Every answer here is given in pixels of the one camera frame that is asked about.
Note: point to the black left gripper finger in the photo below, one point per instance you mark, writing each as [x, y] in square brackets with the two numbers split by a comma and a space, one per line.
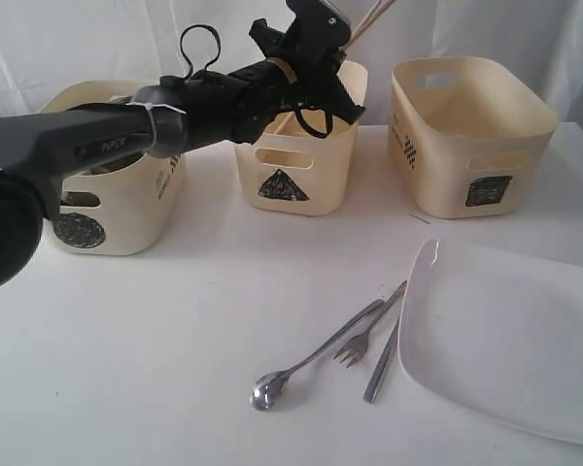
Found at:
[346, 109]

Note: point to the cream bin with triangle mark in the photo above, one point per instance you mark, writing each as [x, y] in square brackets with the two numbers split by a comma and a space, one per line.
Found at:
[289, 171]

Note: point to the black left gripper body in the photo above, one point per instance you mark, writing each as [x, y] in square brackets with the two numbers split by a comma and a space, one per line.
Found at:
[290, 77]

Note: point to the white backdrop curtain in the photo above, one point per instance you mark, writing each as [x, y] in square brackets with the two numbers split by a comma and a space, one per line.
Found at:
[46, 46]

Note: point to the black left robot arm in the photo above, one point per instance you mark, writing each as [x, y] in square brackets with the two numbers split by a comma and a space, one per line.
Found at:
[38, 152]

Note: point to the cream bin with square mark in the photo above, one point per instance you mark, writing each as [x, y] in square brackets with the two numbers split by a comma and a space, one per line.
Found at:
[466, 135]

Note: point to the cream bin with circle mark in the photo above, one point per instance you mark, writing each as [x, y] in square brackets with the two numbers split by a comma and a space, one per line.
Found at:
[138, 192]

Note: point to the steel mug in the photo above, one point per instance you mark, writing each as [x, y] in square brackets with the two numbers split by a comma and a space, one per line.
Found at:
[79, 199]

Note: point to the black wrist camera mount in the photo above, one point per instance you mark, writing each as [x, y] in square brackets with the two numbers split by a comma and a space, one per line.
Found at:
[320, 24]

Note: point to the steel fork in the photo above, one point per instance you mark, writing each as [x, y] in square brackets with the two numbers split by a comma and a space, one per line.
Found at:
[355, 349]

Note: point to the steel spoon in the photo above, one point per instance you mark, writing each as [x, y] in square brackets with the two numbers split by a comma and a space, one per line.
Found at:
[269, 387]

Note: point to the steel knife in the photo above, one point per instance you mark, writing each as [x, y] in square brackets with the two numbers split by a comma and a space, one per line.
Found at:
[380, 370]

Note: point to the white rectangular plate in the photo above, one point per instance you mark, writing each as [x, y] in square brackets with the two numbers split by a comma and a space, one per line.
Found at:
[497, 333]

